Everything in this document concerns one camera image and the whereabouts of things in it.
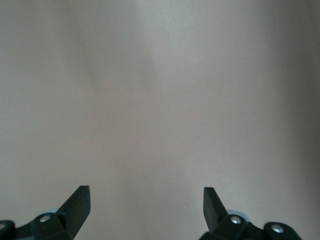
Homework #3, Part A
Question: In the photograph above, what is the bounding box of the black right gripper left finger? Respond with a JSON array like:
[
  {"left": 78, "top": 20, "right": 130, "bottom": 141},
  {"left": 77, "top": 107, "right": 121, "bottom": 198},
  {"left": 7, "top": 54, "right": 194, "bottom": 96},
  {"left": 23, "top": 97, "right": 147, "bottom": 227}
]
[{"left": 0, "top": 185, "right": 91, "bottom": 240}]

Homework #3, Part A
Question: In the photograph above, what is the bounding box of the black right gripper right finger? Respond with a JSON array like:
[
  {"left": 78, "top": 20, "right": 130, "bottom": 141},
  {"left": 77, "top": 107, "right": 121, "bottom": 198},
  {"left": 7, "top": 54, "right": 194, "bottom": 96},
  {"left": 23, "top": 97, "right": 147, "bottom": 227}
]
[{"left": 199, "top": 186, "right": 301, "bottom": 240}]

